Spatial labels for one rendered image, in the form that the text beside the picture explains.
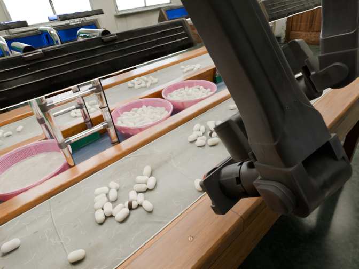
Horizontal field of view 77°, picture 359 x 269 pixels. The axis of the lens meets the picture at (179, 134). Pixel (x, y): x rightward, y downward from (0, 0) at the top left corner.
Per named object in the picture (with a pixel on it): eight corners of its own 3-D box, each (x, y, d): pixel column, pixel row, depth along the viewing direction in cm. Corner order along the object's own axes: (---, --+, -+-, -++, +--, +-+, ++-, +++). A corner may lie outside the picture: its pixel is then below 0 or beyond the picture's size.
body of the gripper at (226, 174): (196, 182, 38) (221, 176, 32) (233, 153, 43) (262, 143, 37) (216, 216, 38) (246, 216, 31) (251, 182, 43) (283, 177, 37)
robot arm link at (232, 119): (296, 220, 22) (352, 170, 24) (231, 120, 22) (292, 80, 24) (240, 202, 33) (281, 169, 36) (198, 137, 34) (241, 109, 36)
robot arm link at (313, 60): (351, 77, 37) (361, 70, 43) (317, 18, 38) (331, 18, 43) (286, 108, 47) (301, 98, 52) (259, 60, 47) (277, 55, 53)
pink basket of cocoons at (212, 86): (228, 103, 112) (228, 85, 107) (190, 125, 98) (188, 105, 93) (190, 92, 130) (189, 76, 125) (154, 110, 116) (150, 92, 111)
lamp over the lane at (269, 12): (334, 1, 111) (337, -16, 108) (266, 24, 79) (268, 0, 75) (317, 2, 117) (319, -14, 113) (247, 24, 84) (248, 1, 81)
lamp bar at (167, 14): (239, 7, 149) (239, -6, 145) (166, 24, 117) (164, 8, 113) (229, 8, 154) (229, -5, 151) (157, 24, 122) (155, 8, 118)
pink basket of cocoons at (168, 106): (185, 119, 103) (183, 100, 98) (155, 153, 84) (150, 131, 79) (138, 113, 115) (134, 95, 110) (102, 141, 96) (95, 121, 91)
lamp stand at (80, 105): (101, 138, 98) (60, 26, 74) (54, 160, 88) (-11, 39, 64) (84, 125, 111) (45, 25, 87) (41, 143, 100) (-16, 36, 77)
